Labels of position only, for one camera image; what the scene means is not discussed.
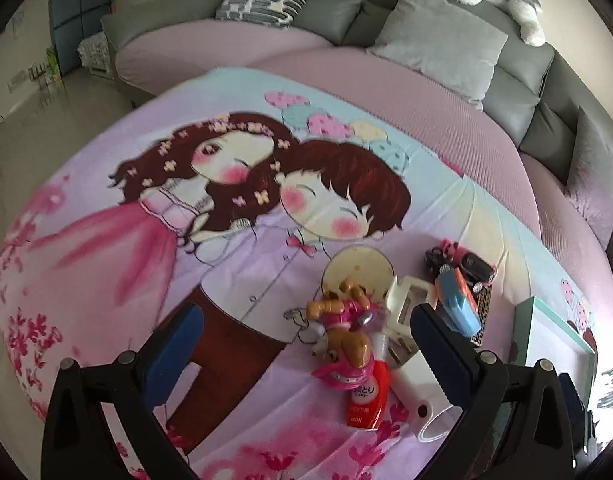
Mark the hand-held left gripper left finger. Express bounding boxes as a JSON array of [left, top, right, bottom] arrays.
[[41, 302, 206, 480]]

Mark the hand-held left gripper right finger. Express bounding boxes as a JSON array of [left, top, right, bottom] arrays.
[[410, 304, 576, 480]]

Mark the white plastic device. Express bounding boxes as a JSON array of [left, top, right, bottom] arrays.
[[392, 355, 455, 444]]

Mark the orange blue case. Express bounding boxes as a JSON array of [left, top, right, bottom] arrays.
[[433, 265, 483, 337]]

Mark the red white bottle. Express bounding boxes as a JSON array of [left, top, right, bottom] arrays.
[[343, 345, 390, 432]]

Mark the magenta toy figure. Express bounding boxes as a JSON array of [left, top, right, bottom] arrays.
[[311, 330, 375, 392]]

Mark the teal white tray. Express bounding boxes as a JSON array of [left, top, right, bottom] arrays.
[[509, 296, 598, 461]]

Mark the brown pink toy dog figure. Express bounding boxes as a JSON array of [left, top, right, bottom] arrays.
[[306, 281, 378, 335]]

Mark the black car key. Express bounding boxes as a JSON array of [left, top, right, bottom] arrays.
[[460, 252, 498, 282]]

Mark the pink black toy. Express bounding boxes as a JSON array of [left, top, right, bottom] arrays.
[[425, 240, 460, 277]]

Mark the printed cartoon blanket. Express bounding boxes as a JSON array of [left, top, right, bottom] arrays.
[[0, 66, 599, 480]]

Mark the round yellow mirror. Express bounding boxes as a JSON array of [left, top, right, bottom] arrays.
[[322, 245, 396, 307]]

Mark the grey purple cushion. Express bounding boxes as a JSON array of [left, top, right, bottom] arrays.
[[563, 105, 613, 252]]

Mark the grey sofa with pink cover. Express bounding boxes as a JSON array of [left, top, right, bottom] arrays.
[[100, 0, 613, 281]]

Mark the light grey cushion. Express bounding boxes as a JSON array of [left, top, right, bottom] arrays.
[[366, 0, 508, 104]]

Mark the white patterned box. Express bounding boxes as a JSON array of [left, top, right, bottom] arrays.
[[76, 31, 118, 80]]

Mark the blue cabinet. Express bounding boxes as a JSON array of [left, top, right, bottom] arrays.
[[48, 0, 115, 79]]

